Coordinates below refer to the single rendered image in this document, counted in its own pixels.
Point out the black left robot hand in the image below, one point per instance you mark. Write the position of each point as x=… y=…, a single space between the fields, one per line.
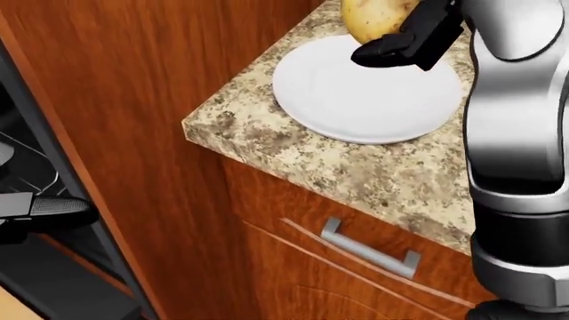
x=58 y=210

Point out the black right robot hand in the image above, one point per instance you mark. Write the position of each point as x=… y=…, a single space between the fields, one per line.
x=406 y=45

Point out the yellow brown potato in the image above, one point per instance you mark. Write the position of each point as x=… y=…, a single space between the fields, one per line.
x=371 y=18

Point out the black oven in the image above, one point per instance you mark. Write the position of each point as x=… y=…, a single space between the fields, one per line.
x=40 y=186

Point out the metal oven rack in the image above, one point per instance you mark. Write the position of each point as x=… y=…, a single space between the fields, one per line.
x=31 y=170

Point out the black oven door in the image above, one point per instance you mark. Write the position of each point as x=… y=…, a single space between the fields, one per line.
x=53 y=283

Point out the white round plate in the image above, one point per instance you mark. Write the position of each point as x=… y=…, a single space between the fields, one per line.
x=355 y=100

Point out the tall wooden cabinet panel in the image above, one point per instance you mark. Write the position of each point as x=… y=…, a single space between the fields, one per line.
x=133 y=133

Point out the granite countertop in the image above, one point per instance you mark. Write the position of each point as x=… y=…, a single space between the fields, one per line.
x=355 y=173

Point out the wooden drawer front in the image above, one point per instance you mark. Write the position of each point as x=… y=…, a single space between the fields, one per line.
x=347 y=266

